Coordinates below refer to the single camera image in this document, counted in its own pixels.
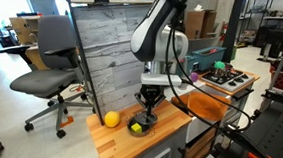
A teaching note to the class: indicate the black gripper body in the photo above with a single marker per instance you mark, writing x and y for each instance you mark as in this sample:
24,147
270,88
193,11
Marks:
151,91

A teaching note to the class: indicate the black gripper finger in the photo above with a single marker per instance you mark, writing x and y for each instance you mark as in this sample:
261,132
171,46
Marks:
140,100
160,99

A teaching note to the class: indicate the steel lid with black knob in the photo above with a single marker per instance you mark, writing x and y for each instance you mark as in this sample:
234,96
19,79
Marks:
144,117

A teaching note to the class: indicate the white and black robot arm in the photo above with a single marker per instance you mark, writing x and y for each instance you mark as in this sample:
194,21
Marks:
149,32

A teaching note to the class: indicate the yellow block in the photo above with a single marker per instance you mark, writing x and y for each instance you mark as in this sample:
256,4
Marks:
136,127

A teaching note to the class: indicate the small steel pot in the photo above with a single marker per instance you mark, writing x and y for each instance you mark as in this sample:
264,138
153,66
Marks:
148,129

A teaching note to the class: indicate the yellow ball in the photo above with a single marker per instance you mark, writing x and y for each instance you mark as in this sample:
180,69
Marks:
112,119

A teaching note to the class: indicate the purple ball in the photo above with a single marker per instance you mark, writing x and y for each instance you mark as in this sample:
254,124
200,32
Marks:
194,77

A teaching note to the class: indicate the grey wood grain panel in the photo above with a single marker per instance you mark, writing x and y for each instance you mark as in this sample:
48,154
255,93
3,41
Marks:
113,53

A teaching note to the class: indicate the teal plastic bin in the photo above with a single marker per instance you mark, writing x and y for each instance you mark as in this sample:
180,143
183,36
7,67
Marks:
208,57

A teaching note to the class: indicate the steel pot on stove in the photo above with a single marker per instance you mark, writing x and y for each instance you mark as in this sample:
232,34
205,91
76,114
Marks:
222,72

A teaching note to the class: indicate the green ball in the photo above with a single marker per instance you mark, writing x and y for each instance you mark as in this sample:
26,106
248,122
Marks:
219,65

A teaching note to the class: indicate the toy stove top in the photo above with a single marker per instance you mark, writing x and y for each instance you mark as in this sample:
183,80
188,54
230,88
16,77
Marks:
229,82

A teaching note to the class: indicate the cardboard box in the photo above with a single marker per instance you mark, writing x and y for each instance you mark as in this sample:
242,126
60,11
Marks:
198,24

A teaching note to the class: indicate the red fire extinguisher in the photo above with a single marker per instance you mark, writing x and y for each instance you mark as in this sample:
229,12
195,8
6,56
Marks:
223,31

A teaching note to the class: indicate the grey office chair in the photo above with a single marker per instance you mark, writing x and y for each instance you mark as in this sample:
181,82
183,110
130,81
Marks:
48,79

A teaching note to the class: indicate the black perforated table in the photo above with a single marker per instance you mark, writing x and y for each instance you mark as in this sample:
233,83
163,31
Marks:
274,131

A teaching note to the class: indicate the black metal shelving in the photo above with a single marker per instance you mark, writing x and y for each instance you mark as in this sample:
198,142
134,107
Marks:
275,35

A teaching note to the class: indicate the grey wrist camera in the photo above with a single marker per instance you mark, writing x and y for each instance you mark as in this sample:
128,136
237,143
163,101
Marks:
159,79

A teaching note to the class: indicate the black frame post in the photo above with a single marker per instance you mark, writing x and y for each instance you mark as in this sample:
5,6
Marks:
83,51

